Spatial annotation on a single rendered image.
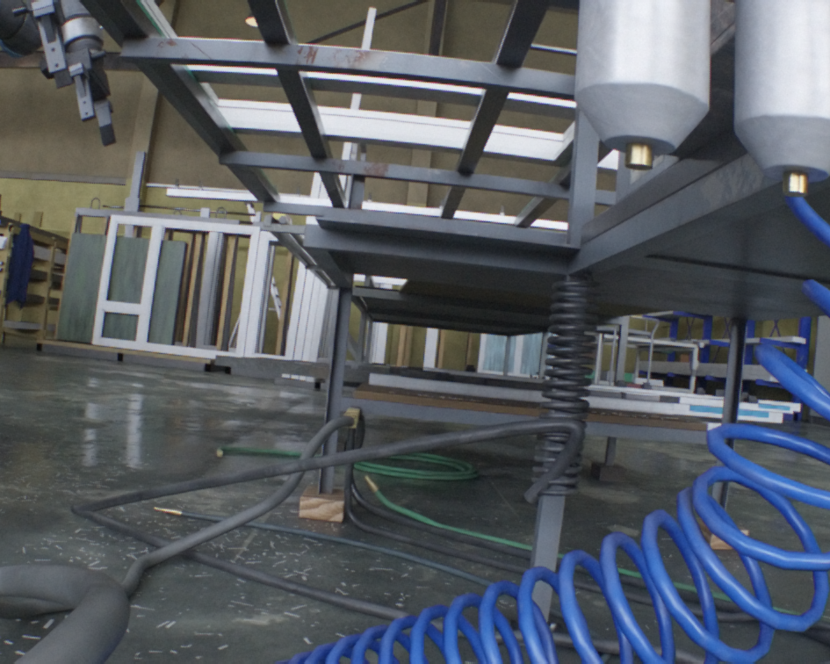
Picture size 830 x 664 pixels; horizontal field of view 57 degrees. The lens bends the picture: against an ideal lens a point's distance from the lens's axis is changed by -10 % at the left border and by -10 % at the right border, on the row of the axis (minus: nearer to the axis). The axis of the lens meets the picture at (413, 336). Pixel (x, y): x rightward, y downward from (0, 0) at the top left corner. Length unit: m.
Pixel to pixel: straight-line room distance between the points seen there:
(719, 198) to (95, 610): 0.51
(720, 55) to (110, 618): 0.43
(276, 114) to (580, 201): 0.95
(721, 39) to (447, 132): 1.49
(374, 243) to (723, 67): 0.74
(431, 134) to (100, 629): 1.72
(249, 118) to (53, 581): 1.63
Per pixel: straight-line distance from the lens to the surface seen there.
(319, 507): 1.92
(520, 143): 1.97
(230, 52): 1.27
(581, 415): 1.11
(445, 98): 1.57
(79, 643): 0.30
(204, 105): 1.68
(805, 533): 0.45
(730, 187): 0.63
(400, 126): 1.95
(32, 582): 0.50
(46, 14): 1.23
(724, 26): 0.50
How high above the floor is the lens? 0.40
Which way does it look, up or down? 1 degrees up
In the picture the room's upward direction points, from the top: 6 degrees clockwise
